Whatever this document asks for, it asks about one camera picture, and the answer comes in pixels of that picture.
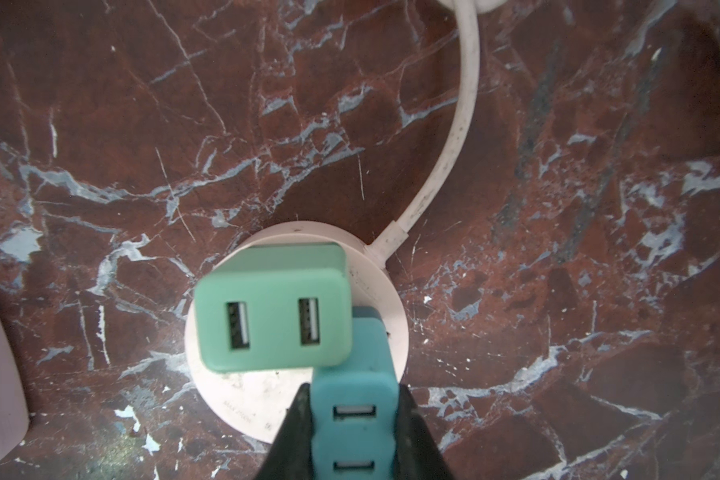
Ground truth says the beige round power strip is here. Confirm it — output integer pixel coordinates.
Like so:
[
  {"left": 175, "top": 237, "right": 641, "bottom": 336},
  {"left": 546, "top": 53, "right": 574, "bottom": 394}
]
[{"left": 184, "top": 1, "right": 496, "bottom": 442}]

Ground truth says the teal USB charger plug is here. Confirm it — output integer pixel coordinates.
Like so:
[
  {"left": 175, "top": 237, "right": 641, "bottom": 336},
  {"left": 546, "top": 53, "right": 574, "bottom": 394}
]
[{"left": 310, "top": 307, "right": 399, "bottom": 479}]

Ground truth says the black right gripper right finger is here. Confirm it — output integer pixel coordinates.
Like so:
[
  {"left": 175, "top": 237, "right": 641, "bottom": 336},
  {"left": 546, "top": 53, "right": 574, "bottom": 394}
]
[{"left": 393, "top": 384, "right": 455, "bottom": 480}]

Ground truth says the green USB charger plug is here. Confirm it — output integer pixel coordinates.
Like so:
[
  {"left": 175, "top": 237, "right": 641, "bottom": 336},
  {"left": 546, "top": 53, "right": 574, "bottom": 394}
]
[{"left": 194, "top": 243, "right": 352, "bottom": 373}]

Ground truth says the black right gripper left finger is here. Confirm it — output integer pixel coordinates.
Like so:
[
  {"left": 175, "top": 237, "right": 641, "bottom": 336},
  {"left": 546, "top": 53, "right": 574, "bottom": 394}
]
[{"left": 254, "top": 383, "right": 314, "bottom": 480}]

